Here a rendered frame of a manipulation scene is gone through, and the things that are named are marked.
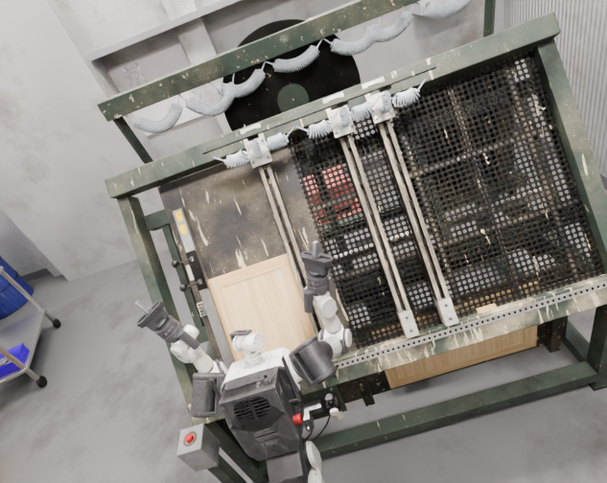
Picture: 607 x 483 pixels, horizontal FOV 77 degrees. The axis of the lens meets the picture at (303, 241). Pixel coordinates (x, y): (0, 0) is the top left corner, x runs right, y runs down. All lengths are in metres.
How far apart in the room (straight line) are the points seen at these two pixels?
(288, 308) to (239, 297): 0.25
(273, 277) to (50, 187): 4.04
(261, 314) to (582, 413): 1.90
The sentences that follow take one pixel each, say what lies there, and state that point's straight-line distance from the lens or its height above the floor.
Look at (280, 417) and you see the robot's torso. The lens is 1.37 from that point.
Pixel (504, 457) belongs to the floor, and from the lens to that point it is 2.65.
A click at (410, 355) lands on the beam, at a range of 1.96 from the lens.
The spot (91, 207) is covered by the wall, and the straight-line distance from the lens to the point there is 5.48.
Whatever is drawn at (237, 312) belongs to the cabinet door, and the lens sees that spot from 1.97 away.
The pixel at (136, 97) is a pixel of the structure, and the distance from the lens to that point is 2.34.
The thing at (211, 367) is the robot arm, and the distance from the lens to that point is 1.81.
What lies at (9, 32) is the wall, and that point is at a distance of 5.03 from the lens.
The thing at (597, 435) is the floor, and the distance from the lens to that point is 2.77.
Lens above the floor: 2.44
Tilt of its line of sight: 34 degrees down
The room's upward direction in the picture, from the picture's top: 22 degrees counter-clockwise
